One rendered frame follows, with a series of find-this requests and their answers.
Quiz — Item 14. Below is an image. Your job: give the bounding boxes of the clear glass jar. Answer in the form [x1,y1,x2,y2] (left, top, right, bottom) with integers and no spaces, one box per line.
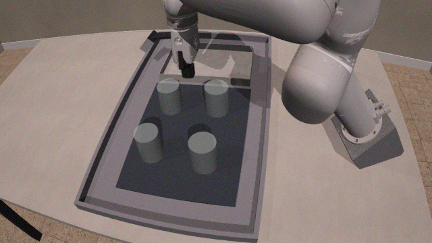
[188,132,218,174]
[157,78,182,115]
[205,80,229,117]
[133,123,164,163]

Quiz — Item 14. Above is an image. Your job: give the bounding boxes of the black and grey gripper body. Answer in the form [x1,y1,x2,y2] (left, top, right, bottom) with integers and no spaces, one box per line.
[167,22,200,64]

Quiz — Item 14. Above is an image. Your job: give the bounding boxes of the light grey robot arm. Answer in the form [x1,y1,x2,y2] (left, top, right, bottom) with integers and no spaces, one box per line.
[163,0,391,145]

